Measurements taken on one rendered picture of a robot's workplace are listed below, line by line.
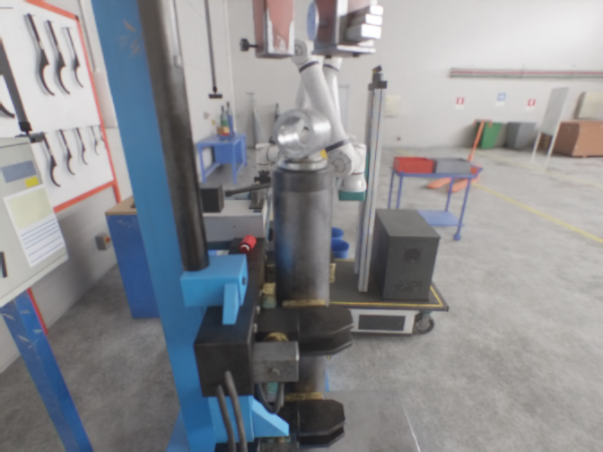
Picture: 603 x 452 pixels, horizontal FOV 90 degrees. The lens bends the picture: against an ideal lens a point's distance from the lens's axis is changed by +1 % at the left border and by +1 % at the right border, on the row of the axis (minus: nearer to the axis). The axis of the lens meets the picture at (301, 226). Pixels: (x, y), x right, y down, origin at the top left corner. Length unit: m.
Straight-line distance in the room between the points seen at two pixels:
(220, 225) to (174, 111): 0.69
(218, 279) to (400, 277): 1.56
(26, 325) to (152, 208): 0.53
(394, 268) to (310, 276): 1.22
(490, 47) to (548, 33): 2.02
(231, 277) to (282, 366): 0.29
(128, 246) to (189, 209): 1.71
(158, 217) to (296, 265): 0.48
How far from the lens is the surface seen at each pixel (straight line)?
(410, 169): 3.99
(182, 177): 0.90
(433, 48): 12.89
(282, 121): 0.98
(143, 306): 2.86
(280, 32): 1.15
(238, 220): 1.41
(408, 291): 2.36
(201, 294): 1.00
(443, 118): 13.12
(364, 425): 1.86
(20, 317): 1.29
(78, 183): 3.42
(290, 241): 1.01
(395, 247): 2.15
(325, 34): 0.83
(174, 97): 0.88
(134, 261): 2.65
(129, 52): 1.03
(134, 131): 1.04
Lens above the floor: 1.67
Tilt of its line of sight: 23 degrees down
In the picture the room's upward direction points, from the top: straight up
